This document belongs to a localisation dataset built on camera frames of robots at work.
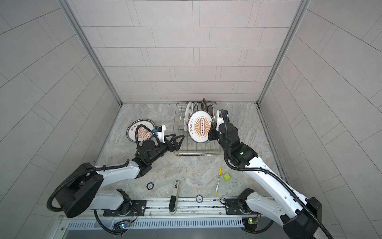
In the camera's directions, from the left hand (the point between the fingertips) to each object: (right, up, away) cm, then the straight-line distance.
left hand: (183, 135), depth 78 cm
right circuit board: (+32, -39, -10) cm, 52 cm away
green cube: (+23, -23, +1) cm, 32 cm away
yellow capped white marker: (+20, -21, +4) cm, 30 cm away
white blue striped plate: (+6, +17, +22) cm, 28 cm away
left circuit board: (-26, -38, -13) cm, 48 cm away
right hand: (+13, +7, -5) cm, 16 cm away
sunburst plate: (+8, +6, -1) cm, 10 cm away
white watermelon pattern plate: (+1, +13, +27) cm, 30 cm away
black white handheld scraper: (-4, -29, -8) cm, 31 cm away
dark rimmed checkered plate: (+11, +17, +21) cm, 29 cm away
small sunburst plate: (+15, +14, +14) cm, 25 cm away
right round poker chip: (+8, -31, -4) cm, 33 cm away
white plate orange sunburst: (-29, -1, +18) cm, 34 cm away
